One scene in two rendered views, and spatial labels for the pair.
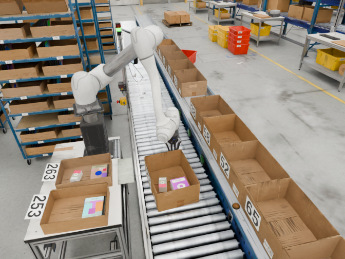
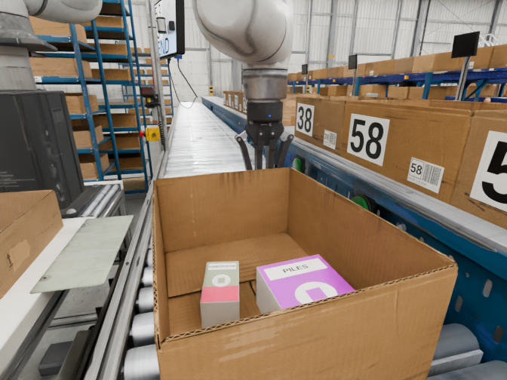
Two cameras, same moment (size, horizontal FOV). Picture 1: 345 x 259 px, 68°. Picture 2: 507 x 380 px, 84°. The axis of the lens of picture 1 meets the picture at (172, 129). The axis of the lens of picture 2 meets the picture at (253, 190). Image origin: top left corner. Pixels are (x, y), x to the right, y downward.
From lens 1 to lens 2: 1.40 m
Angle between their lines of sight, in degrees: 13
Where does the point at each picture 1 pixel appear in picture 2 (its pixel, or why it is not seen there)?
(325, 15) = (438, 93)
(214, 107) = not seen: hidden behind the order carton
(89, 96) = not seen: outside the picture
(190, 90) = (288, 111)
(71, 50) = (54, 27)
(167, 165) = (243, 229)
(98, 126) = (22, 99)
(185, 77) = not seen: hidden behind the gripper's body
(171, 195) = (281, 353)
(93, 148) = (11, 182)
